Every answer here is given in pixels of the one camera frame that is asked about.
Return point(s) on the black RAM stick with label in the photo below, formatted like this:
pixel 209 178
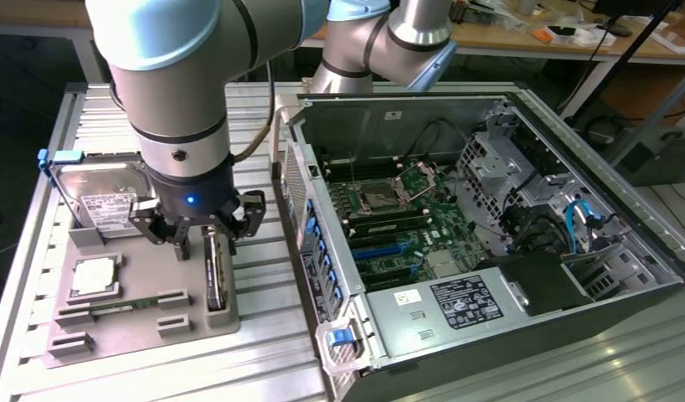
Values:
pixel 386 228

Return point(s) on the green RAM stick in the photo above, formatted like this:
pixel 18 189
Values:
pixel 124 305

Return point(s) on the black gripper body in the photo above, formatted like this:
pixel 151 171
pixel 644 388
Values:
pixel 191 197

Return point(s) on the aluminium frame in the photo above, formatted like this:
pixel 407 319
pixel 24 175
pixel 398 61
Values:
pixel 683 92

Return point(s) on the blue case latch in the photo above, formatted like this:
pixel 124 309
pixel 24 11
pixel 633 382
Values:
pixel 341 337

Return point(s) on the wooden desk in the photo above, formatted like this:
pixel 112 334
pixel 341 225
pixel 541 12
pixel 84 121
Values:
pixel 542 46

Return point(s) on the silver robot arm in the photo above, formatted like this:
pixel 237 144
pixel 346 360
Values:
pixel 174 104

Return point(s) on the black monitor stand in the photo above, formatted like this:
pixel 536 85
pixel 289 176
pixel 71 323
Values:
pixel 613 8

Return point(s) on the graphics card with metal bracket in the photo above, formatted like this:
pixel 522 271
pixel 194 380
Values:
pixel 217 272

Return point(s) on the black expansion slot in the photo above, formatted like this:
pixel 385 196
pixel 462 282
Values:
pixel 386 277

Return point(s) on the blue expansion slot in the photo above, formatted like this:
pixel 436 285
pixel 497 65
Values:
pixel 378 252

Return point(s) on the green motherboard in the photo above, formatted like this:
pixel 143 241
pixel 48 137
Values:
pixel 442 234

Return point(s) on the open black PC case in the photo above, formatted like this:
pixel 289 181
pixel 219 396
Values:
pixel 488 368

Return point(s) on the grey parts rack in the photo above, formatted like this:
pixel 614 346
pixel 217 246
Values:
pixel 146 285

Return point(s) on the metal disk bay cage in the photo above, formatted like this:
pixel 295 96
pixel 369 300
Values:
pixel 488 167

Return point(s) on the silver CPU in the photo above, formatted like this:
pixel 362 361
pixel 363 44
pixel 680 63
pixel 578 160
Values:
pixel 96 276

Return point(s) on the metal socket cover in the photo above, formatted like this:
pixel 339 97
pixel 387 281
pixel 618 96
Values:
pixel 422 178

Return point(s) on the thin socket locking lever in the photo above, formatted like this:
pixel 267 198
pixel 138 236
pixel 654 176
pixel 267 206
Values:
pixel 354 173

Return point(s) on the CPU socket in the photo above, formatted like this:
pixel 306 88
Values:
pixel 378 197

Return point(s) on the black tripod pole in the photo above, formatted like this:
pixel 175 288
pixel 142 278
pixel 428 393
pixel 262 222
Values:
pixel 621 56

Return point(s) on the grey power supply unit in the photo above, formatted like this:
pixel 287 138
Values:
pixel 409 331

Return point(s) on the silver chipset heatsink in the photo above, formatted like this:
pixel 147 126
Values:
pixel 445 264

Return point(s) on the hard disk in blue carrier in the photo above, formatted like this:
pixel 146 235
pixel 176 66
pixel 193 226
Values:
pixel 96 201

